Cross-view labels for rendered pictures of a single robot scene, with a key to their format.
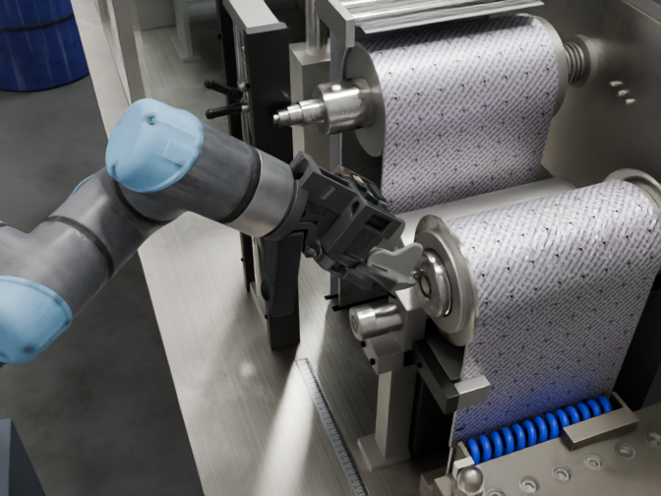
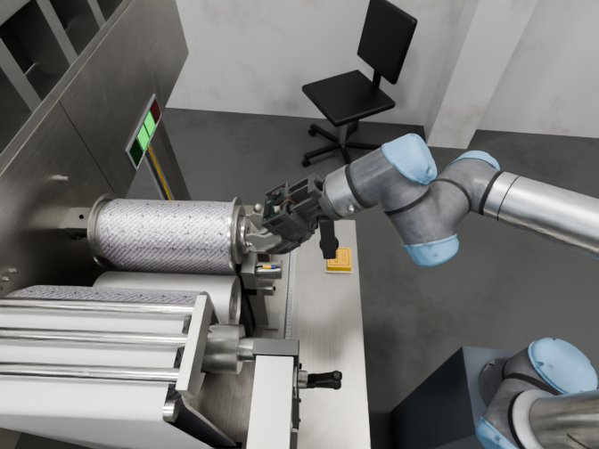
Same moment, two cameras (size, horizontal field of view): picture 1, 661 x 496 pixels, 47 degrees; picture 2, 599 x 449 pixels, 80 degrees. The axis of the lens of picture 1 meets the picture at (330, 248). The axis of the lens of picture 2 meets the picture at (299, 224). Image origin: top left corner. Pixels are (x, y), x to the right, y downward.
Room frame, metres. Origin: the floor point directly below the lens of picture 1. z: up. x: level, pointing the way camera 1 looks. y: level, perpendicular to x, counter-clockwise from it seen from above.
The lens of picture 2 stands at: (0.94, 0.15, 1.83)
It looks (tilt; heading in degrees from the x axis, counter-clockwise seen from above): 53 degrees down; 203
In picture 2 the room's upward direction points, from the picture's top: straight up
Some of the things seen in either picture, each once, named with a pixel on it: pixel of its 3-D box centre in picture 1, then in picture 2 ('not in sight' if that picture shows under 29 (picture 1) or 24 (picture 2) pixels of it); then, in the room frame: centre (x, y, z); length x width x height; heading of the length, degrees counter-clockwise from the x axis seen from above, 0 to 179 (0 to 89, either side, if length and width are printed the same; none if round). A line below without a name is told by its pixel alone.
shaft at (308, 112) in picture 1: (296, 114); (263, 349); (0.81, 0.04, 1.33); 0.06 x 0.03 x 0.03; 110
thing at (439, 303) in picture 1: (433, 282); (242, 234); (0.60, -0.11, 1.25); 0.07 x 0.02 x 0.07; 20
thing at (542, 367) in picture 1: (545, 372); not in sight; (0.59, -0.26, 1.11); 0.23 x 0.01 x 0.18; 110
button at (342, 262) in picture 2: not in sight; (338, 258); (0.38, 0.04, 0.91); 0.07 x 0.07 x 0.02; 20
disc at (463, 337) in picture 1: (444, 279); (236, 234); (0.61, -0.12, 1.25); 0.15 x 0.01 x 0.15; 20
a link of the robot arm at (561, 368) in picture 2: not in sight; (548, 375); (0.57, 0.54, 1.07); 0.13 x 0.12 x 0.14; 158
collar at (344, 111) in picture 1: (342, 106); (218, 347); (0.84, -0.01, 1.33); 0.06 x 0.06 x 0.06; 20
